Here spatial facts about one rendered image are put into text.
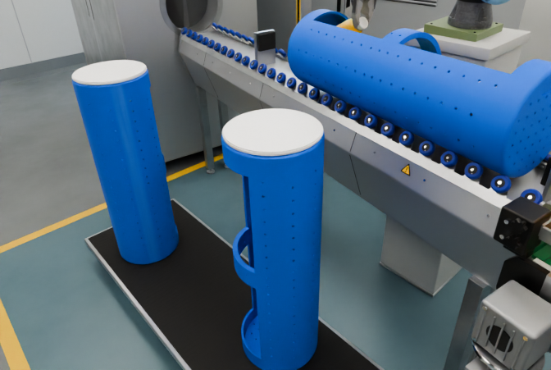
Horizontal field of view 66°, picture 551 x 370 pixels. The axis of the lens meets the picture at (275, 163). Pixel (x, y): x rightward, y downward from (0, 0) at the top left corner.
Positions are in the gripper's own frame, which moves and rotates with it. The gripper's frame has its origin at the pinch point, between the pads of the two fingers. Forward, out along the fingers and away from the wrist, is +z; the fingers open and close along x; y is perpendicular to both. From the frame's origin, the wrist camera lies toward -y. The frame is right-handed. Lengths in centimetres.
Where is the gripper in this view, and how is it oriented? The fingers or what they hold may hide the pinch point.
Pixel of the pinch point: (362, 24)
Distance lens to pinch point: 150.6
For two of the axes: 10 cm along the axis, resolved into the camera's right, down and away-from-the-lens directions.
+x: -8.4, 2.9, -4.5
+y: -5.4, -4.0, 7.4
